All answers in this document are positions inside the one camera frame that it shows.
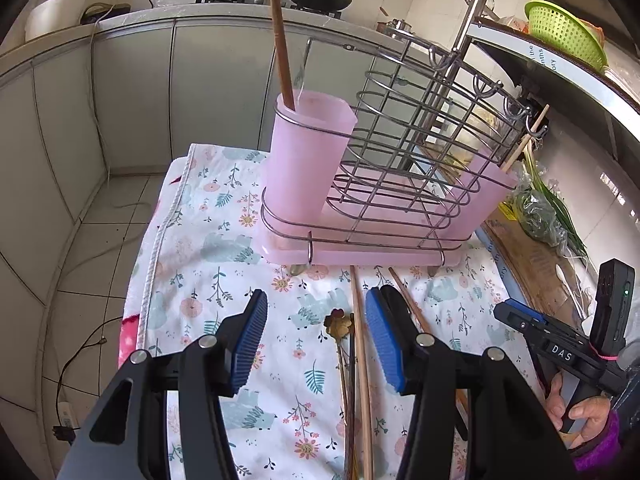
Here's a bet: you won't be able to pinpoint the gas stove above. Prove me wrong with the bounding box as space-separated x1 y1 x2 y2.
186 0 352 20

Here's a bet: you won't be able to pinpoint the person's right hand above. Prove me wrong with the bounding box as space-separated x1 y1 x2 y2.
544 373 611 448

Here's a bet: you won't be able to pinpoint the light wooden chopstick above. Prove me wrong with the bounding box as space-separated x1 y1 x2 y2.
388 266 469 441

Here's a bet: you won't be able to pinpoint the black power cable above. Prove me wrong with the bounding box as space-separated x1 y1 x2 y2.
52 1 156 443

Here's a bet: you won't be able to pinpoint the cardboard box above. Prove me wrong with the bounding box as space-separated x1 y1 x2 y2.
483 209 591 328

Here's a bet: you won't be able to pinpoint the pink plastic cup left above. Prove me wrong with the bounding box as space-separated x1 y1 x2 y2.
265 90 357 224

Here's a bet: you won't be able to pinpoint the green plastic basket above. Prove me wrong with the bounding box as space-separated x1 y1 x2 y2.
524 0 608 73

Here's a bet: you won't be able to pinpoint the metal shelf pole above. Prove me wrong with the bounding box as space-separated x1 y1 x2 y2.
423 0 487 133

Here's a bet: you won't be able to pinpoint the metal wire utensil rack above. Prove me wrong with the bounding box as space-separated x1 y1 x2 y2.
259 34 549 267

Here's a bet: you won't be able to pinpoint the floral white cloth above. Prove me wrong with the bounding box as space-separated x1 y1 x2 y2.
117 142 547 480

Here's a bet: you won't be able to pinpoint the wooden chopstick by spoon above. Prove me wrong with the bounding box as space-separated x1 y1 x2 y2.
269 0 295 110

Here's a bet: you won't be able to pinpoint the gold flower-handled spoon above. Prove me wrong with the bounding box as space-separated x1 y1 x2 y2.
322 308 359 480

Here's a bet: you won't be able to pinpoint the bagged green vegetables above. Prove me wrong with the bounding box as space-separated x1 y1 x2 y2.
500 143 588 263

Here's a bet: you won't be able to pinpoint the wooden chopstick outer left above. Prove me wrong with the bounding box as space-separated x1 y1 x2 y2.
501 104 550 174

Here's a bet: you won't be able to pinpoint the pink plastic drip tray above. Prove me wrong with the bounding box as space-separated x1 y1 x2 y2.
259 188 475 266

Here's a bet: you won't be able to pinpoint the right purple sleeve forearm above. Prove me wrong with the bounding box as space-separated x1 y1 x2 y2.
570 408 620 474

